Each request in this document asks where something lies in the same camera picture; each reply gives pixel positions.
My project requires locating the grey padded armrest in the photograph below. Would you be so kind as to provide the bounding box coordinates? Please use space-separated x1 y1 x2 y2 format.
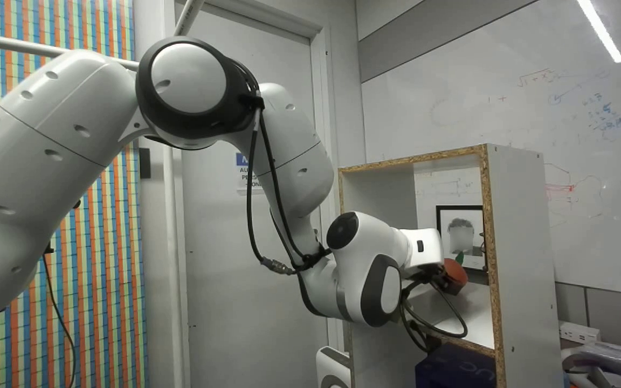
561 342 621 388

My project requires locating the metal pole frame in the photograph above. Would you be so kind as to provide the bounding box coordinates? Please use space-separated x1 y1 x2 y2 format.
0 0 208 72

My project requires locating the dark blue bin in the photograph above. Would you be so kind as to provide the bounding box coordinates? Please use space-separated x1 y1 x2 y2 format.
414 342 498 388

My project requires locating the framed black-and-white portrait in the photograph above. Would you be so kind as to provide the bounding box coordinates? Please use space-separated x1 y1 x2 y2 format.
436 205 488 274

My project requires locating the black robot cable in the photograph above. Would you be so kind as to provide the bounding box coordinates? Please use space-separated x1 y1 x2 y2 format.
244 96 470 341

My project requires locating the whiteboard with scribbles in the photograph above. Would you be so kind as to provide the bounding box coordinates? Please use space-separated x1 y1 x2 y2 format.
360 0 621 299

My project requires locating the thin black hanging cable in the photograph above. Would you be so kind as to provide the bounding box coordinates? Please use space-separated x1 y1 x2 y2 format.
42 246 80 388

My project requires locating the orange red peach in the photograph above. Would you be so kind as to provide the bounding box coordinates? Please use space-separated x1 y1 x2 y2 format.
441 257 470 294

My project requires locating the white shelf with particleboard edges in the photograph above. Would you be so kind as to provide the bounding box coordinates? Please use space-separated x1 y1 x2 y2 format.
337 141 566 388

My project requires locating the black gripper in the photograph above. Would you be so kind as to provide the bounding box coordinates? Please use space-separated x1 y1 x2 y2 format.
420 262 450 293

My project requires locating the white and grey chair back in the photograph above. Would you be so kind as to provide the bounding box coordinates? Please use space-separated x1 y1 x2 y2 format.
314 344 353 388

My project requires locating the grey door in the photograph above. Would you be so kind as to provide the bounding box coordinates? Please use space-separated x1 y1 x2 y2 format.
173 3 347 388

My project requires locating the small white box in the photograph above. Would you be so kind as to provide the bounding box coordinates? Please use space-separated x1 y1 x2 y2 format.
559 320 602 348

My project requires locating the colourful striped wall panel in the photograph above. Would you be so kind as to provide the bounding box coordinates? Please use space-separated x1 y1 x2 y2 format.
0 0 147 388

